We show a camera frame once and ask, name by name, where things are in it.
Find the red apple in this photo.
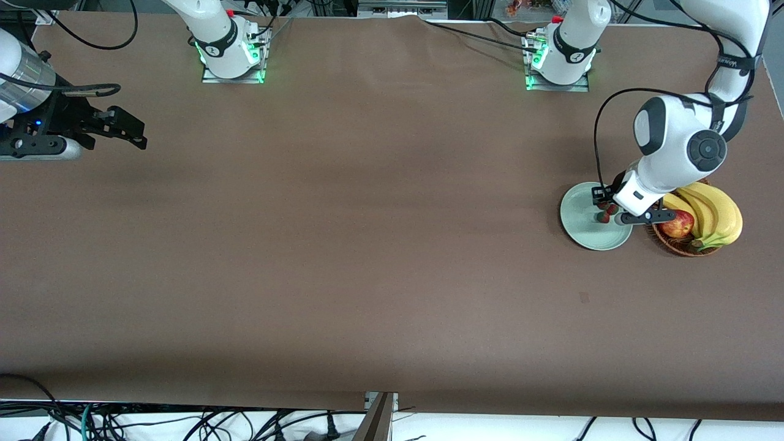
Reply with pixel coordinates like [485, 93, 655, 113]
[660, 209, 695, 239]

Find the black cable across table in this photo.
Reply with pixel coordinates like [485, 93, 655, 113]
[423, 20, 543, 53]

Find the brown wicker basket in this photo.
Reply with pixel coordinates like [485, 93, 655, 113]
[650, 178, 723, 257]

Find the yellow banana bunch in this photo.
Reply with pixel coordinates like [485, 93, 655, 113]
[663, 181, 744, 252]

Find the black cable with plug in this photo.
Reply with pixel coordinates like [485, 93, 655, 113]
[263, 409, 344, 441]

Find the table cover sheet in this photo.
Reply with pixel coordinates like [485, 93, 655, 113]
[0, 12, 784, 423]

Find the metal rail behind table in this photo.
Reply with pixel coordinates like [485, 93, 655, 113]
[357, 0, 449, 19]

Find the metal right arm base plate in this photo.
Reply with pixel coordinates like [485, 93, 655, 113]
[202, 60, 266, 85]

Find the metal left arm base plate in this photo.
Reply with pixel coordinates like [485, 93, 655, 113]
[525, 72, 590, 93]

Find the round pale green plate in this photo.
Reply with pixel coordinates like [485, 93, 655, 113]
[560, 182, 634, 251]

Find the brown wooden post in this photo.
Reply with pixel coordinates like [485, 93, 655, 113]
[354, 392, 396, 441]

